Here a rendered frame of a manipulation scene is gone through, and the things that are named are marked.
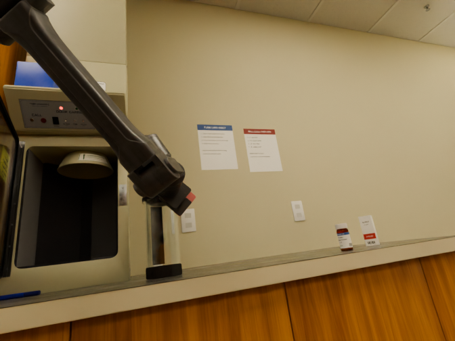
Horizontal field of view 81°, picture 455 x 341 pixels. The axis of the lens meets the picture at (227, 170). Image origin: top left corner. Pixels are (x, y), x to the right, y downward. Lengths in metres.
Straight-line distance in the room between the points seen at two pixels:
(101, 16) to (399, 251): 1.32
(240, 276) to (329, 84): 1.76
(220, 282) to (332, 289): 0.30
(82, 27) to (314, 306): 1.21
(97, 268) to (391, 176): 1.85
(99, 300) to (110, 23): 1.02
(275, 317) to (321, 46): 2.04
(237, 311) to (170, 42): 1.57
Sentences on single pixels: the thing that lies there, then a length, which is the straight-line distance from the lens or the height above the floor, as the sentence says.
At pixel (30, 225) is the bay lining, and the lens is 1.02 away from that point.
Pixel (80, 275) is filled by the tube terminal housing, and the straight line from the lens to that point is 0.90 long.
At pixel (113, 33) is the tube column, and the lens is 1.25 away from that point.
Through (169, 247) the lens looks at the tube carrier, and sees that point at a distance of 0.77.
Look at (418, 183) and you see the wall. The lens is 2.31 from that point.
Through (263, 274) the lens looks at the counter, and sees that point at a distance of 0.64.
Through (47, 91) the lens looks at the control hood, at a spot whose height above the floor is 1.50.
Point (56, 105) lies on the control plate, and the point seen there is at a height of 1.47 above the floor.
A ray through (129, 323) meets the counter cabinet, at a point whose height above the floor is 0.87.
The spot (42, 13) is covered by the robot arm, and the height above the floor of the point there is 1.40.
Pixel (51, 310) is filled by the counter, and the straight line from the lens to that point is 0.61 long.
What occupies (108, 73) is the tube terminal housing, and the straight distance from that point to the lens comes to 1.13.
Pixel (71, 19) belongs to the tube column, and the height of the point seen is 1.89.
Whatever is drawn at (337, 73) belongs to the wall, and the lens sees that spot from 2.29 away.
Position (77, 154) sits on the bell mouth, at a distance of 1.01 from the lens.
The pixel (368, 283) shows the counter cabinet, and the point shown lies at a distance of 0.85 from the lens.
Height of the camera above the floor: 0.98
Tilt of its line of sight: 17 degrees up
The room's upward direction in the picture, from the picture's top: 8 degrees counter-clockwise
